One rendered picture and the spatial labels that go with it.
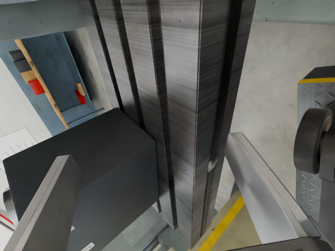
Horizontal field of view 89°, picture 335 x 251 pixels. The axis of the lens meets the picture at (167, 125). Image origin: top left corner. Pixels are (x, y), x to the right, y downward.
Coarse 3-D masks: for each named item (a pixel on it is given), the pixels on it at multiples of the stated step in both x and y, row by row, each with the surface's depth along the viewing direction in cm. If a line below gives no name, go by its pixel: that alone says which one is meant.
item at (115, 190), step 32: (96, 128) 29; (128, 128) 29; (32, 160) 24; (96, 160) 24; (128, 160) 25; (32, 192) 21; (96, 192) 23; (128, 192) 30; (96, 224) 28; (128, 224) 37
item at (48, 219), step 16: (64, 160) 10; (48, 176) 9; (64, 176) 9; (80, 176) 11; (48, 192) 8; (64, 192) 9; (32, 208) 7; (48, 208) 8; (64, 208) 9; (32, 224) 7; (48, 224) 8; (64, 224) 9; (16, 240) 6; (32, 240) 7; (48, 240) 8; (64, 240) 9
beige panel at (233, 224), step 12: (228, 204) 155; (240, 204) 154; (216, 216) 147; (228, 216) 146; (240, 216) 146; (216, 228) 140; (228, 228) 140; (240, 228) 139; (252, 228) 138; (204, 240) 134; (216, 240) 133; (228, 240) 133; (240, 240) 132; (252, 240) 132
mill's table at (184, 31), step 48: (96, 0) 21; (144, 0) 15; (192, 0) 12; (240, 0) 14; (96, 48) 28; (144, 48) 18; (192, 48) 14; (240, 48) 17; (144, 96) 23; (192, 96) 16; (192, 144) 20; (192, 192) 26; (192, 240) 39
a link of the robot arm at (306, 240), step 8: (288, 240) 5; (296, 240) 5; (304, 240) 5; (312, 240) 5; (320, 240) 5; (240, 248) 5; (248, 248) 5; (256, 248) 5; (264, 248) 5; (272, 248) 5; (280, 248) 5; (288, 248) 5; (296, 248) 5; (304, 248) 5; (312, 248) 5; (320, 248) 5; (328, 248) 6
